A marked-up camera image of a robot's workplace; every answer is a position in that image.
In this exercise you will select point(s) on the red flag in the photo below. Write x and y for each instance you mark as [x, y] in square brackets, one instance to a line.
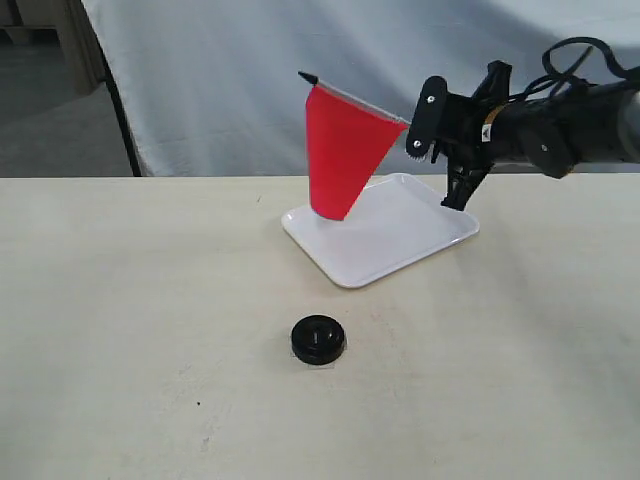
[347, 139]

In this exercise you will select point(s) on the wooden furniture in background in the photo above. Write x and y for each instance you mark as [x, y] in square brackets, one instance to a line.
[21, 20]

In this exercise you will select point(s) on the white backdrop cloth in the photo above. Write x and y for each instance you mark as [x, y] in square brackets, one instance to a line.
[214, 88]

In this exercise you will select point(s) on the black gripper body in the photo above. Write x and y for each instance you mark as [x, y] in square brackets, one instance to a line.
[459, 130]

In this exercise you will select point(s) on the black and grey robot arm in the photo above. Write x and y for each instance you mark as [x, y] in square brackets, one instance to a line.
[584, 124]

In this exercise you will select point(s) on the black backdrop stand pole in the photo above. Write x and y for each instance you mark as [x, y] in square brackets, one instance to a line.
[121, 118]

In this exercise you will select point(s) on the black round flag base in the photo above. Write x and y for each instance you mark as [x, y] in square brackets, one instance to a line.
[318, 340]

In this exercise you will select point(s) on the white rectangular plastic tray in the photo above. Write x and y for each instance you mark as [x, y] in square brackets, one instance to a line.
[396, 221]

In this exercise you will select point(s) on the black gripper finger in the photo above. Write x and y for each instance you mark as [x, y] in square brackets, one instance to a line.
[422, 136]
[465, 174]

